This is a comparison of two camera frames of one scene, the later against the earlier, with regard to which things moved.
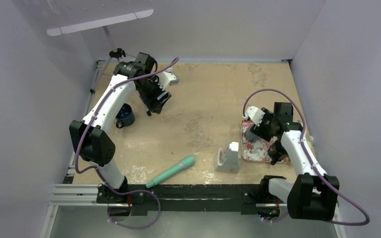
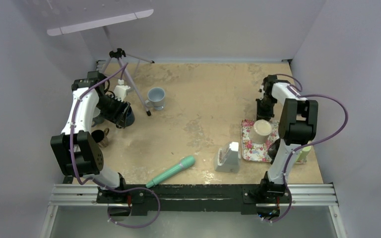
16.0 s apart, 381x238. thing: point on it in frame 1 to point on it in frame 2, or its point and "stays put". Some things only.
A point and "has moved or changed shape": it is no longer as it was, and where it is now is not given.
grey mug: [250, 136] has moved or changed shape
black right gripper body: [265, 130] to [265, 107]
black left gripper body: [150, 91] to [109, 107]
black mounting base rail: [146, 199] stays put
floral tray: [257, 150] stays put
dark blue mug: [125, 117] stays put
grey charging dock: [227, 159] stays put
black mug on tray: [276, 151] stays put
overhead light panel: [57, 16] stays put
